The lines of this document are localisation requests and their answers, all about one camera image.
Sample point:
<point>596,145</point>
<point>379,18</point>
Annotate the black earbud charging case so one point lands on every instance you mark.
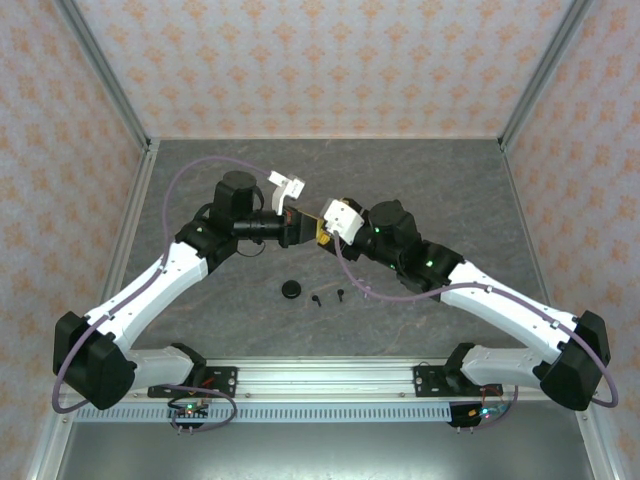
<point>291,290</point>

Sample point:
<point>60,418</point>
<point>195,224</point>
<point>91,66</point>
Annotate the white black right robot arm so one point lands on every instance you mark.
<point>500,300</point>

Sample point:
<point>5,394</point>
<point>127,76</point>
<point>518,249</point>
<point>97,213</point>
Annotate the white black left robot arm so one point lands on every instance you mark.
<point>150,285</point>

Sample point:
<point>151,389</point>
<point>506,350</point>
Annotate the small circuit board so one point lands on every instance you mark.
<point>480,414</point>
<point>190,411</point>

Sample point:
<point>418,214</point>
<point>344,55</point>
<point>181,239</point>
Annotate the grey metal sheet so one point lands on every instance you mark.
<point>320,455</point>

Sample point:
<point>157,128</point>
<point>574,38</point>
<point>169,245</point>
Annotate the aluminium side rail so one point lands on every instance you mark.
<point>520,210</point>
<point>131,210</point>

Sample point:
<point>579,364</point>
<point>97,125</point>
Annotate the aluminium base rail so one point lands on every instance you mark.
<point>325,380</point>

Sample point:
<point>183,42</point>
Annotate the aluminium corner post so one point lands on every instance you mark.
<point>545,70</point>
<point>100,70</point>

